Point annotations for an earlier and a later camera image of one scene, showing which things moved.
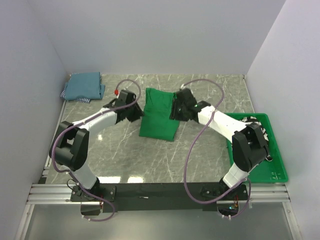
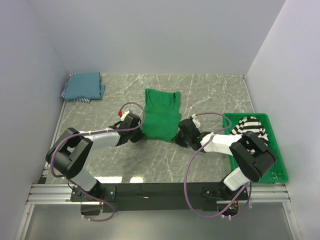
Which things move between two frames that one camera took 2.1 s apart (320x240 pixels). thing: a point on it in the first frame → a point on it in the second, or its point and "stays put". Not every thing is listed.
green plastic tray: (266, 171) stays put
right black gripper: (174, 115) → (177, 139)
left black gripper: (139, 113) → (140, 136)
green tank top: (156, 122) stays put
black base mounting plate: (121, 197) stays put
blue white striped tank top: (87, 100) stays put
